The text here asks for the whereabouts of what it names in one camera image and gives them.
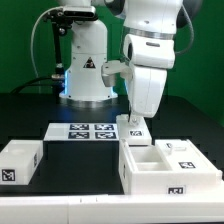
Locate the white L-shaped fence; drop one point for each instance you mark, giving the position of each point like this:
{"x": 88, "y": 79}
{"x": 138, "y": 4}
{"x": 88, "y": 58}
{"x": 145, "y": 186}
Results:
{"x": 202, "y": 208}

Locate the white cabinet body box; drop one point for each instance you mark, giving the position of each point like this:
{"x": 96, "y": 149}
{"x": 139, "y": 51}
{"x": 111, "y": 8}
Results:
{"x": 143, "y": 172}

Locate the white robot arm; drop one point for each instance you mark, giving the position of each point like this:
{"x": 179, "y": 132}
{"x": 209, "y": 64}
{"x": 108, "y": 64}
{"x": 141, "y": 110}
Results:
{"x": 158, "y": 19}

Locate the white base marker plate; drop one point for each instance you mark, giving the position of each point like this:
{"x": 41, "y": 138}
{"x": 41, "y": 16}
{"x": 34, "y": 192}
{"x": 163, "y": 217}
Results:
{"x": 81, "y": 132}

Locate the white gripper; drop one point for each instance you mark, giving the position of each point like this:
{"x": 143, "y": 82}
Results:
{"x": 144, "y": 69}

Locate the white cabinet top block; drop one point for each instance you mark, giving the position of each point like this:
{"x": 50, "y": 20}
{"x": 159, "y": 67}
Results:
{"x": 19, "y": 160}

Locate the black camera on stand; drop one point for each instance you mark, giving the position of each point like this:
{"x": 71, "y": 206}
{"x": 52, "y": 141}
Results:
{"x": 62, "y": 19}

